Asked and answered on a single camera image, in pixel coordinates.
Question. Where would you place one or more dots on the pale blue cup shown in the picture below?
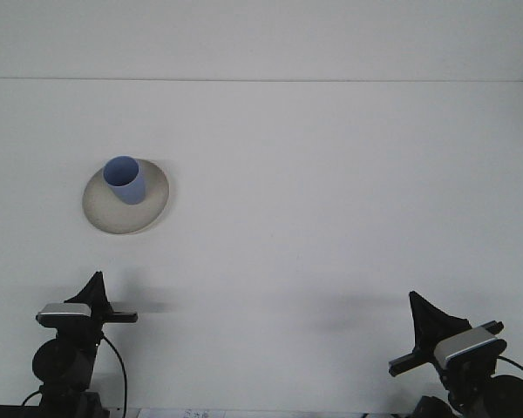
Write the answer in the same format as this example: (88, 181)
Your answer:
(128, 187)

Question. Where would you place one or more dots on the pale round plate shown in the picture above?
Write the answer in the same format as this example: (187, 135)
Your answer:
(126, 217)

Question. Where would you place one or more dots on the black base platform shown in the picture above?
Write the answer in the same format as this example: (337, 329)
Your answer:
(4, 412)

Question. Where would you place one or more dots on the white printed paper sheet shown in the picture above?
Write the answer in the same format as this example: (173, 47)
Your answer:
(244, 413)

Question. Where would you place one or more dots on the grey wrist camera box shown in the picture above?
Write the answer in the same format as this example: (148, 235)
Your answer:
(65, 310)
(466, 344)

